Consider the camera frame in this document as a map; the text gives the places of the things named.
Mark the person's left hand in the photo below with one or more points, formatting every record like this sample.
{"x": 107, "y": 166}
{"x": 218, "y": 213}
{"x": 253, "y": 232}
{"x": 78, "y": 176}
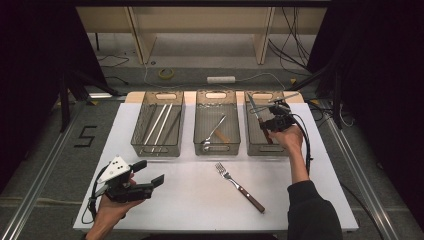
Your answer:
{"x": 111, "y": 211}

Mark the smoky clear plastic bin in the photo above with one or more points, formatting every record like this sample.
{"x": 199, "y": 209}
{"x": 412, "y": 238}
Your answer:
{"x": 253, "y": 140}
{"x": 230, "y": 113}
{"x": 138, "y": 133}

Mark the black metal stand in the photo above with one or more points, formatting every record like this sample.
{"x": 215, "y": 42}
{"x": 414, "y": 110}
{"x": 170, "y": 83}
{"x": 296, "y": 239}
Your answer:
{"x": 336, "y": 100}
{"x": 64, "y": 100}

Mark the white table cover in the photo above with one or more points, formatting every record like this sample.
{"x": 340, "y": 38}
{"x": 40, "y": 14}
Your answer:
{"x": 200, "y": 213}

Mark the metal spoon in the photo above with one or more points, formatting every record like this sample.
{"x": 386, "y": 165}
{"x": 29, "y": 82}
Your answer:
{"x": 215, "y": 130}

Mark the yellow tape roll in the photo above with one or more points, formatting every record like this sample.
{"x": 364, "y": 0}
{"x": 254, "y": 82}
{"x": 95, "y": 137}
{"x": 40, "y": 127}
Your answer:
{"x": 160, "y": 74}

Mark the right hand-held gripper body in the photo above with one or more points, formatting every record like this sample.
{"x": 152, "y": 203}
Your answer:
{"x": 283, "y": 120}

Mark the white power strip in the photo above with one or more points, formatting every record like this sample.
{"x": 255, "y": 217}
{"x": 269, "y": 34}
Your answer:
{"x": 220, "y": 79}

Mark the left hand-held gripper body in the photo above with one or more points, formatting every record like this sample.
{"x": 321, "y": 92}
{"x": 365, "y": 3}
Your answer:
{"x": 115, "y": 170}

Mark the metal floor rail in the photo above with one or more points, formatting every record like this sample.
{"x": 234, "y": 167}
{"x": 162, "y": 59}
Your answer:
{"x": 40, "y": 176}
{"x": 360, "y": 166}

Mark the beige wooden desk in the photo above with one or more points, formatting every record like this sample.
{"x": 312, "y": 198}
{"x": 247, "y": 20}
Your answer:
{"x": 200, "y": 20}

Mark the dark curtain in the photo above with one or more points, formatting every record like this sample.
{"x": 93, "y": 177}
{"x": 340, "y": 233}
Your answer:
{"x": 383, "y": 83}
{"x": 30, "y": 66}

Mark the person's right hand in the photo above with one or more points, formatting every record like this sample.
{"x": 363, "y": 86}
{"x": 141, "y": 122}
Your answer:
{"x": 290, "y": 140}

